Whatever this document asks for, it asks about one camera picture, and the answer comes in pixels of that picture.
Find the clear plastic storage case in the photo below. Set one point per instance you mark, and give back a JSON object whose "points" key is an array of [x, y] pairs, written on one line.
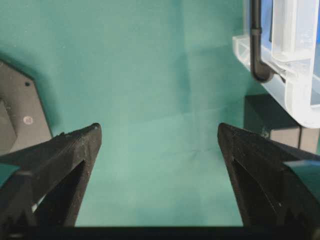
{"points": [[289, 66]]}

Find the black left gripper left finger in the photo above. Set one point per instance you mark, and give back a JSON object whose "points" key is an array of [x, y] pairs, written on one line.
{"points": [[48, 187]]}

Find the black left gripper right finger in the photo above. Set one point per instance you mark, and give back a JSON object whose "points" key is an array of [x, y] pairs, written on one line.
{"points": [[268, 192]]}

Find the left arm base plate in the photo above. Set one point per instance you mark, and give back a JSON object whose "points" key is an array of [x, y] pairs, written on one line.
{"points": [[23, 122]]}

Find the black box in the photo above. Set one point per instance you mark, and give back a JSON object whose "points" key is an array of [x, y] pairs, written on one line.
{"points": [[265, 116]]}

